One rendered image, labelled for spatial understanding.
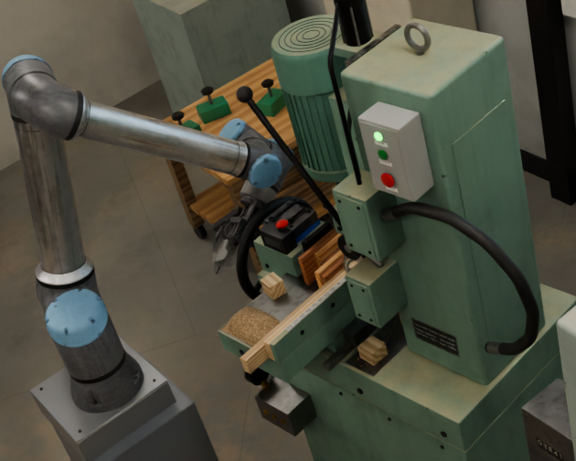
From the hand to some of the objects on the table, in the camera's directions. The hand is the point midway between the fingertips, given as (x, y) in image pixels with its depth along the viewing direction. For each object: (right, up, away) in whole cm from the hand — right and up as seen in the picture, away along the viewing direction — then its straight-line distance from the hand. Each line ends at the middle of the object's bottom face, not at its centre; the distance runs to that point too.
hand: (216, 269), depth 292 cm
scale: (+36, +3, -40) cm, 53 cm away
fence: (+37, -2, -37) cm, 52 cm away
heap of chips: (+11, -12, -40) cm, 43 cm away
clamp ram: (+25, +4, -26) cm, 36 cm away
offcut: (+16, -4, -31) cm, 35 cm away
